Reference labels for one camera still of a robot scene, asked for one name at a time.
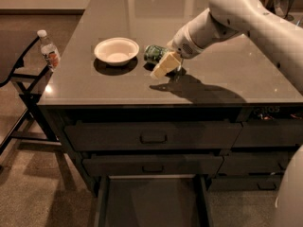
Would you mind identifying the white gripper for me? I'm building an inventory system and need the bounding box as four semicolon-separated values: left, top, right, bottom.
151;24;205;79

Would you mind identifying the green soda can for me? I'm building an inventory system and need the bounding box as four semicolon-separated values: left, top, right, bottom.
144;44;168;64

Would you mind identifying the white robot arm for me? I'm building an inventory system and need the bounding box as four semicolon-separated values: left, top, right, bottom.
151;0;303;227

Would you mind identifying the top left drawer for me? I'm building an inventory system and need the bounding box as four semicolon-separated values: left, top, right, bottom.
64;121;241;151

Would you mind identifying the middle right drawer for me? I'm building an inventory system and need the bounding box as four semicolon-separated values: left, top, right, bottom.
218;151;294;176

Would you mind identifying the middle left drawer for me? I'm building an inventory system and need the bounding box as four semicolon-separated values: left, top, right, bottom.
82;154;223;177

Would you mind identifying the bottom right drawer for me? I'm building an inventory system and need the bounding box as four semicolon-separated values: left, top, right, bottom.
206;175;281;191

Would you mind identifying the open bottom left drawer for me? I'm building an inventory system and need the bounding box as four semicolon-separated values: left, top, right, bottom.
94;175;213;227

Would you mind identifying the white paper bowl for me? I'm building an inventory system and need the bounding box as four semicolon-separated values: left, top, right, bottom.
94;37;139;66

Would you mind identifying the dark counter cabinet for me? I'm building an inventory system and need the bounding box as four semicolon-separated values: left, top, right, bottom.
39;0;302;191

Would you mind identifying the clear plastic water bottle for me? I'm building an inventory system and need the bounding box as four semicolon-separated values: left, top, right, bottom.
37;29;61;70

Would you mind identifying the black metal chair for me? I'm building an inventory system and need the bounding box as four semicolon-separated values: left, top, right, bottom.
0;30;58;153

